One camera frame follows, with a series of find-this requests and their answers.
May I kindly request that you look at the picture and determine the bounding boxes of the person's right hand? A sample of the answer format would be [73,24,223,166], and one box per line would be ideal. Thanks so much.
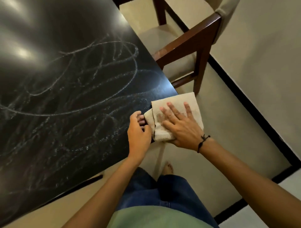
[160,101,205,151]

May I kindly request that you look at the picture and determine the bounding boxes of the person's left hand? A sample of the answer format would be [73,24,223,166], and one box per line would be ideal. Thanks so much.
[127,110,152,159]

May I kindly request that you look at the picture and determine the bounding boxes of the beige terry cloth towel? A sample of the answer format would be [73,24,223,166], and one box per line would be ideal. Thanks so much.
[144,92,204,143]

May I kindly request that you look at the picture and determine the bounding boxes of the person's right forearm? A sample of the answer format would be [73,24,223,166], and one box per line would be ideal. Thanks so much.
[199,138,301,228]

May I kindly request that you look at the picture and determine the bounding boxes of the person's left forearm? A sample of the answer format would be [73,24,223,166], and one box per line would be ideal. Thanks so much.
[62,155,143,228]

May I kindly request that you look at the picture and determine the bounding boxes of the person's bare foot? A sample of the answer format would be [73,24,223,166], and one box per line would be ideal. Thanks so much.
[161,161,174,176]

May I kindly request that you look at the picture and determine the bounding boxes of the blue jeans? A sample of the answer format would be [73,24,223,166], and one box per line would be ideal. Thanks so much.
[116,167,219,228]

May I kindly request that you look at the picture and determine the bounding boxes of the wooden chair with beige cushion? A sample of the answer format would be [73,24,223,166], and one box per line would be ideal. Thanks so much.
[137,0,241,97]

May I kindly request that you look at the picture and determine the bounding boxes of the green shirt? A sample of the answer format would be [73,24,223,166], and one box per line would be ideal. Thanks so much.
[106,205,214,228]

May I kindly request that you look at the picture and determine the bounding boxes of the black string bracelet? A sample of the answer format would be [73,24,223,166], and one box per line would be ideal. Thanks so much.
[197,134,211,154]

